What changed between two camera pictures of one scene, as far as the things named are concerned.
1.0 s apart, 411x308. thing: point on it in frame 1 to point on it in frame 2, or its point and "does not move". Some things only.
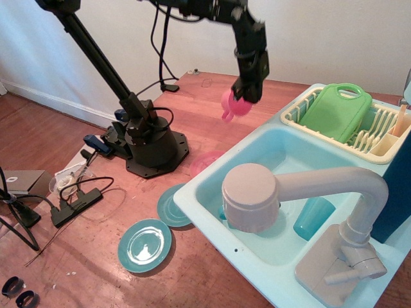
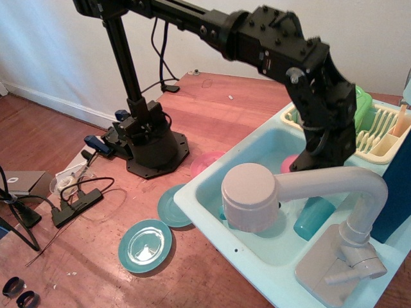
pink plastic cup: [233, 108] to [286, 163]
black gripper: [253, 69] to [329, 134]
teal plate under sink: [168, 210] does not move
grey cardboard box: [34, 183] does not move
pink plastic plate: [201, 160] does not move
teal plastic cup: [313, 216] does not move
